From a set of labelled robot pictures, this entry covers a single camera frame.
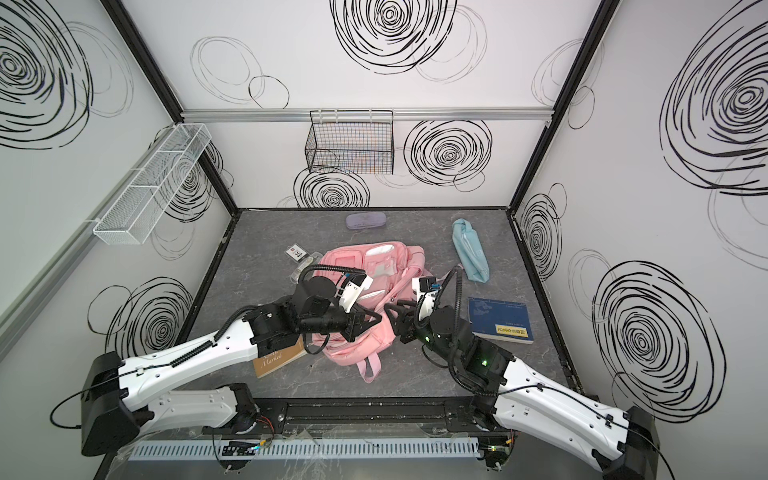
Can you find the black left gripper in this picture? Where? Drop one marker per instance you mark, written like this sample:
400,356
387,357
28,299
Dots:
352,324

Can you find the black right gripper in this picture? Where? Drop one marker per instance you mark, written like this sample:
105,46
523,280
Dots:
408,327

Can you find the pink student backpack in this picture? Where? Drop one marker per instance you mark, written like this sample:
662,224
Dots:
392,266

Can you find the brown book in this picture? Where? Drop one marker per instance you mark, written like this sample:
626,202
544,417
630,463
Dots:
278,359

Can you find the blue book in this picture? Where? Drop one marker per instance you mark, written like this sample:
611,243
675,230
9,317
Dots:
500,320

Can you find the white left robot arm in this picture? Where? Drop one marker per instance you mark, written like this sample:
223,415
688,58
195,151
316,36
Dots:
124,399

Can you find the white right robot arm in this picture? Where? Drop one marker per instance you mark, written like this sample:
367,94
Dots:
510,394

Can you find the clear plastic eraser case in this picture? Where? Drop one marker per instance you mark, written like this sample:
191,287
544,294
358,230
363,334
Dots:
308,260

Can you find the flat clear lead refill box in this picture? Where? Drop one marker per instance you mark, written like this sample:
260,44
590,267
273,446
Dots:
296,253

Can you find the purple fabric glasses case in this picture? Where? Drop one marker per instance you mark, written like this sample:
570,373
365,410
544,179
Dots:
365,220

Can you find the teal pencil pouch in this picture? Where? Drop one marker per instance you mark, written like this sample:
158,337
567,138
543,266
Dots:
470,252

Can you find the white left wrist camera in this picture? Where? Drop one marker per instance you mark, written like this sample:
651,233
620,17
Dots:
353,290

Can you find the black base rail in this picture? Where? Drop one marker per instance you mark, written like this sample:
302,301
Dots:
360,411

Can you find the grey slotted cable duct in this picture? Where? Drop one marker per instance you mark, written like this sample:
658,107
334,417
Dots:
337,449

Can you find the black wire basket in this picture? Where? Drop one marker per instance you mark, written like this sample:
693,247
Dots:
356,147

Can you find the aluminium wall rail back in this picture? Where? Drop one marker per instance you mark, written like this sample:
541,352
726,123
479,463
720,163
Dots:
253,115

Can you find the aluminium wall rail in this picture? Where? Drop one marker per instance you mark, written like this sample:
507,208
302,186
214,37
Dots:
26,307
253,115

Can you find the white mesh wall shelf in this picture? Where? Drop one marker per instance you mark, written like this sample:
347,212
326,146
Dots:
168,183

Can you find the aluminium wall rail left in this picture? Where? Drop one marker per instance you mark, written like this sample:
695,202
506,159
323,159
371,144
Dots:
26,307

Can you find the black frame post right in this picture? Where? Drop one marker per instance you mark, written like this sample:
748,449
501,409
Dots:
576,74

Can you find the black aluminium frame post left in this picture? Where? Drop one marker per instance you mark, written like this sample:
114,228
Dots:
130,34

